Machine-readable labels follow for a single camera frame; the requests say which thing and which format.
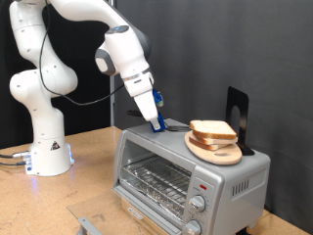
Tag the silver oven knob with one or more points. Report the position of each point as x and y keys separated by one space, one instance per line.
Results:
x=193 y=227
x=198 y=204

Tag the black metal bookend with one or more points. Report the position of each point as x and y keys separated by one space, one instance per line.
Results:
x=243 y=101

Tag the pale wooden toast slice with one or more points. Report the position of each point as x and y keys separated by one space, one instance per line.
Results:
x=215 y=141

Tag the wooden crate under oven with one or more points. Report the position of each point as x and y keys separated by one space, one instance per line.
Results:
x=143 y=226

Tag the black backdrop curtain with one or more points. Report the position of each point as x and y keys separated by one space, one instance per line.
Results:
x=91 y=124

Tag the vertical metal pole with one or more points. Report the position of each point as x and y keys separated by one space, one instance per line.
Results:
x=111 y=107

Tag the spatula with blue grip block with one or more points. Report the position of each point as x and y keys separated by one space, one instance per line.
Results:
x=133 y=113

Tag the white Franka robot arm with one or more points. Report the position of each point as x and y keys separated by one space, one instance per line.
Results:
x=45 y=81

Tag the white bread slice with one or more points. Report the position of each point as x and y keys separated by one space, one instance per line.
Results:
x=212 y=129

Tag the silver toaster oven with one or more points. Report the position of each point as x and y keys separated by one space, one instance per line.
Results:
x=234 y=209

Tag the brown-edged wooden toast slice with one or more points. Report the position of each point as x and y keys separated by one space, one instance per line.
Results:
x=203 y=145

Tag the oval wooden cutting board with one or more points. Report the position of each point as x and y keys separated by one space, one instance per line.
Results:
x=221 y=156

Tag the dark grey backdrop panel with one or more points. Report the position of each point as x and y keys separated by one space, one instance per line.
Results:
x=212 y=49

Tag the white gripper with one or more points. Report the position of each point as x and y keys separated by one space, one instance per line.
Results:
x=146 y=101

